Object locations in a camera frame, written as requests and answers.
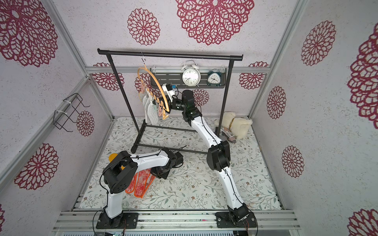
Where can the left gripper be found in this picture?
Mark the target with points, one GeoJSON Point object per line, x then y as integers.
{"type": "Point", "coordinates": [154, 171]}

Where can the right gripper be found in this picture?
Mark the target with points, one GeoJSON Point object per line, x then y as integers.
{"type": "Point", "coordinates": [172, 103]}

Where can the orange trimmed white insole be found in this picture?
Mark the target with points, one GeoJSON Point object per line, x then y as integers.
{"type": "Point", "coordinates": [150, 180]}

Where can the white grey insole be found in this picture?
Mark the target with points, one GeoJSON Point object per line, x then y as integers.
{"type": "Point", "coordinates": [151, 113]}

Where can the red orange insole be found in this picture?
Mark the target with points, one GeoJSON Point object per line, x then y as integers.
{"type": "Point", "coordinates": [131, 188]}

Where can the black clothes rack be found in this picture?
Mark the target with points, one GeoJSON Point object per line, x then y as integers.
{"type": "Point", "coordinates": [141, 129]}

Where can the yellow shoe insole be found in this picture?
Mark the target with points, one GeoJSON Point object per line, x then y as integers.
{"type": "Point", "coordinates": [113, 157]}

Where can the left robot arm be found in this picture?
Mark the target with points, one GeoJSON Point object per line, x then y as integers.
{"type": "Point", "coordinates": [118, 174]}

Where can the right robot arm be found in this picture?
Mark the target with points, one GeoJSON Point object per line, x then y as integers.
{"type": "Point", "coordinates": [218, 155]}

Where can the white alarm clock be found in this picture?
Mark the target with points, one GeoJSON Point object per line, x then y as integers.
{"type": "Point", "coordinates": [190, 73]}

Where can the dark green alarm clock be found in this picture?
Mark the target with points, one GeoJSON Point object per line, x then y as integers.
{"type": "Point", "coordinates": [214, 78]}

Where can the striped small box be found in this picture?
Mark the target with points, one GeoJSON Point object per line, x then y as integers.
{"type": "Point", "coordinates": [228, 134]}

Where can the cream plush toy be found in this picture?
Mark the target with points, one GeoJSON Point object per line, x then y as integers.
{"type": "Point", "coordinates": [239, 127]}

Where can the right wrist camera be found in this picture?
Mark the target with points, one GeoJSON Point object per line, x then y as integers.
{"type": "Point", "coordinates": [169, 91]}

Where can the black wall shelf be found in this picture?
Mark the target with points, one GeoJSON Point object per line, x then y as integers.
{"type": "Point", "coordinates": [173, 75]}

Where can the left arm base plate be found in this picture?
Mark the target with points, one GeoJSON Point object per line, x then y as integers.
{"type": "Point", "coordinates": [122, 221]}

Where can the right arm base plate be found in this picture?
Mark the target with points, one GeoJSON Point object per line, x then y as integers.
{"type": "Point", "coordinates": [228, 220]}

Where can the black wire wall hook rack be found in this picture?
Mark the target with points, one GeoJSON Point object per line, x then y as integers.
{"type": "Point", "coordinates": [71, 105]}

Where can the aluminium front rail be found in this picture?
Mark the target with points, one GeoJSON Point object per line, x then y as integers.
{"type": "Point", "coordinates": [175, 220]}

